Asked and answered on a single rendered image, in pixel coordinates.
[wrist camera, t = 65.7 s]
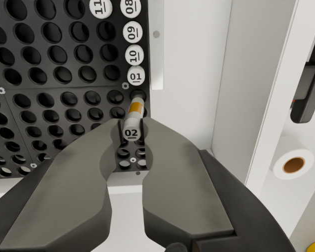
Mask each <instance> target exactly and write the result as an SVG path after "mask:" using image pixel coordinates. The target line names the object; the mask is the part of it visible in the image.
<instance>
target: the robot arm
mask: <svg viewBox="0 0 315 252"><path fill-rule="evenodd" d="M124 122H125V120H124V119H119V118H112V119H110V120H108V121H107V122H105V123H103V124H102V125H100V126H98V127H96V128H95V129H93V130H91V131H89V132H88V133H86V134H84V135H83V136H81V137H79V138H78V139H76V140H75V141H73V142H72V143H71V144H69V145H68V146H67V147H66V148H64V149H63V150H62V151H61V152H60V153H59V154H58V155H56V156H55V158H51V159H45V160H44V161H42V162H41V163H40V164H39V165H38V166H37V167H35V168H34V169H33V170H32V171H31V172H30V173H28V174H27V175H26V176H25V177H24V178H23V179H22V180H20V181H19V182H18V183H17V184H16V185H15V186H13V187H12V188H11V189H10V190H9V191H8V192H6V193H5V194H4V195H3V196H2V197H1V198H0V252H91V251H92V250H94V249H95V248H97V247H98V246H99V245H101V244H102V243H103V242H105V241H106V239H107V238H108V236H109V234H110V228H111V220H112V212H113V211H112V206H111V201H110V196H109V191H108V186H107V180H108V178H109V176H110V175H111V173H112V172H113V171H114V170H115V169H116V160H115V152H116V150H117V148H118V147H119V146H120V145H121V144H123V142H124V137H123V125H124ZM140 128H141V142H142V143H144V145H145V161H146V167H147V168H148V169H149V172H148V174H147V175H146V176H145V177H144V178H143V180H142V210H143V222H144V232H145V234H146V236H147V237H148V238H149V239H150V240H152V241H154V242H155V243H157V244H159V245H160V246H162V247H163V248H165V251H164V252H296V250H295V249H294V247H293V245H292V243H291V242H290V240H289V238H288V237H287V235H286V234H285V232H284V231H283V229H282V228H281V226H280V225H279V223H278V222H277V221H276V219H275V218H274V217H273V215H272V214H271V213H270V211H269V210H268V209H267V208H266V207H265V205H264V204H263V203H262V202H261V201H260V200H259V199H258V198H257V197H256V196H255V195H254V194H253V193H252V192H251V191H250V190H249V189H248V188H247V187H246V186H245V185H244V184H243V183H242V182H240V181H239V180H238V179H237V178H236V177H235V176H234V175H233V174H232V173H231V172H230V171H229V170H227V169H226V168H225V167H224V166H223V165H222V164H221V163H220V162H219V161H218V160H217V159H216V158H214V157H213V156H212V155H211V154H210V153H209V152H208V151H207V150H206V149H202V150H200V149H199V148H198V147H196V146H195V145H194V144H193V143H192V142H191V141H190V140H189V139H187V138H186V137H184V136H183V135H181V134H180V133H178V132H176V131H175V130H173V129H171V128H169V127H167V126H165V125H164V124H162V123H160V122H158V121H156V120H154V119H153V118H151V117H144V118H141V119H140Z"/></svg>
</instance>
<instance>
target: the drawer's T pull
mask: <svg viewBox="0 0 315 252"><path fill-rule="evenodd" d="M293 100H295V101H294V104H293V107H292V109H291V112H290V119H291V121H292V122H293V123H295V124H305V123H308V122H310V120H311V119H312V117H313V114H314V112H315V44H314V47H313V50H312V53H311V56H310V59H309V61H307V62H305V65H304V68H303V71H302V74H301V77H300V79H299V82H298V85H297V88H296V91H295V94H294V97H293Z"/></svg>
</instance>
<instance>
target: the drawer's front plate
mask: <svg viewBox="0 0 315 252"><path fill-rule="evenodd" d="M314 37H315V0H232V3H231V10H230V17H229V24H228V31H227V38H226V45H225V52H224V59H223V66H222V73H221V80H220V87H219V94H218V101H217V107H216V114H215V121H214V128H213V135H212V142H211V151H212V153H213V155H214V157H215V159H217V160H218V161H219V162H220V163H221V164H222V165H223V166H224V167H225V168H226V169H227V170H229V171H230V172H231V173H232V174H233V175H234V176H235V177H236V178H237V179H238V180H239V181H240V182H242V183H243V184H244V185H245V186H246V187H247V188H248V189H249V190H250V191H251V192H252V193H253V194H254V195H255V196H256V197H257V198H259V196H260V193H261V190H262V187H263V184H264V181H265V178H266V176H267V173H268V170H269V167H270V164H271V161H272V158H273V155H274V152H275V150H276V147H277V144H278V141H279V138H280V135H281V132H282V129H283V127H284V124H285V121H286V118H287V115H288V112H289V109H290V106H291V103H292V101H293V98H294V95H295V92H296V89H297V86H298V83H299V80H300V78H301V75H302V72H303V69H304V66H305V63H306V60H307V57H308V54H309V52H310V49H311V46H312V43H313V40H314Z"/></svg>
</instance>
